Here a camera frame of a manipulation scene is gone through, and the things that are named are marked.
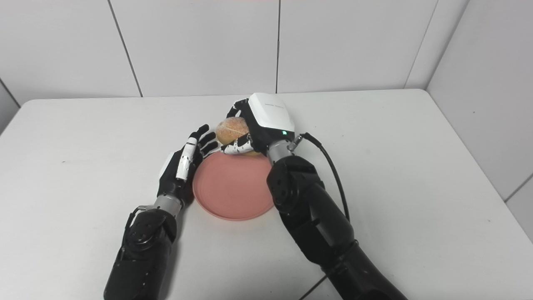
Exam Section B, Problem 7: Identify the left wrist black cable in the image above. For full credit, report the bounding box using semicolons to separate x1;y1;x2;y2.
121;205;152;250

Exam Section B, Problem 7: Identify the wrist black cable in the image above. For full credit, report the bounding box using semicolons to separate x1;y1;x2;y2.
289;132;351;222
121;205;152;250

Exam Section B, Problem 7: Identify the oval bread roll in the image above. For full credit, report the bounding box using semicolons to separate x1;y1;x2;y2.
216;117;261;157

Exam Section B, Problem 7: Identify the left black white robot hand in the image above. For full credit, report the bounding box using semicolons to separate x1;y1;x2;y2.
157;124;220;206

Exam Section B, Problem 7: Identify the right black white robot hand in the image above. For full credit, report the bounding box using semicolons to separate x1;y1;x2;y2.
220;92;296;155

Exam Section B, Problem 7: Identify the pink round plate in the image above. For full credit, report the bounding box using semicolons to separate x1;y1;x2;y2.
192;151;275;221

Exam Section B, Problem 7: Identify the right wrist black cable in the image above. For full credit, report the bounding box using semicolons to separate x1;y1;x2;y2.
289;132;351;222

